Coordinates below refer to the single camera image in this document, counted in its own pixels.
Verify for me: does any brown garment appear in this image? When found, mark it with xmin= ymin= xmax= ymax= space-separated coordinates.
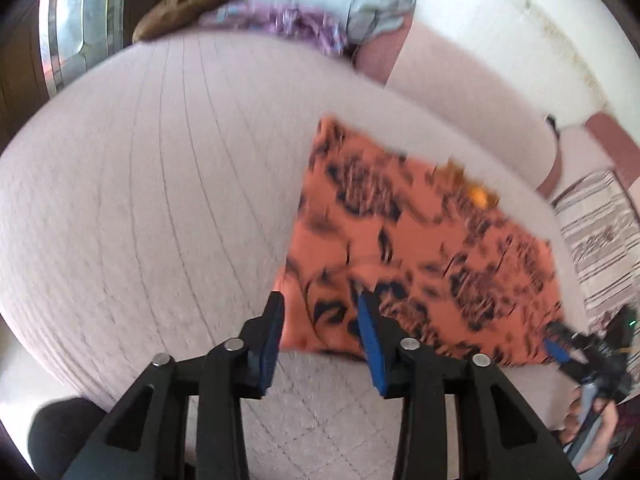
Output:
xmin=132 ymin=0 xmax=333 ymax=42

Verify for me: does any person's black trouser leg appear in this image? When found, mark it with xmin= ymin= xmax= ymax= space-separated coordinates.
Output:
xmin=27 ymin=396 xmax=121 ymax=480

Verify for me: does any pink sofa corner cushion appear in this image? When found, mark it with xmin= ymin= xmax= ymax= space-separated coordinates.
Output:
xmin=555 ymin=110 xmax=640 ymax=186

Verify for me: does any person's right hand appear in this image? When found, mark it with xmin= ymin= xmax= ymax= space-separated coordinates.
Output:
xmin=560 ymin=395 xmax=623 ymax=476

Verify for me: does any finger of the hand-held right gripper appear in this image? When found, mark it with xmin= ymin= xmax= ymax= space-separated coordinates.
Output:
xmin=542 ymin=337 xmax=581 ymax=381
xmin=546 ymin=321 xmax=593 ymax=356

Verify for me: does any purple garment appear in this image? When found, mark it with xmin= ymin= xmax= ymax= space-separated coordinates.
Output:
xmin=197 ymin=1 xmax=353 ymax=58

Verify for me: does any quilted pink sofa seat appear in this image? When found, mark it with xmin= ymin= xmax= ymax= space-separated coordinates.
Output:
xmin=0 ymin=30 xmax=591 ymax=480

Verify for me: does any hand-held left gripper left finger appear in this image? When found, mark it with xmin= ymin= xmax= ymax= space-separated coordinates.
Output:
xmin=60 ymin=291 xmax=287 ymax=480

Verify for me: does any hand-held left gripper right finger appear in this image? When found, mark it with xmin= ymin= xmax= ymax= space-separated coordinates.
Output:
xmin=356 ymin=290 xmax=556 ymax=480

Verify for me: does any orange floral blouse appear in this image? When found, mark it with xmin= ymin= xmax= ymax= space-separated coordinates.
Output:
xmin=276 ymin=116 xmax=565 ymax=367

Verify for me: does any pink sofa back cushion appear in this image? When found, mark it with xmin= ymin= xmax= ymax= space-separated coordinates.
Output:
xmin=355 ymin=12 xmax=563 ymax=198

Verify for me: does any striped floral pillow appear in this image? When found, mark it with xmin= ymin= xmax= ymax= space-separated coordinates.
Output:
xmin=550 ymin=169 xmax=640 ymax=326

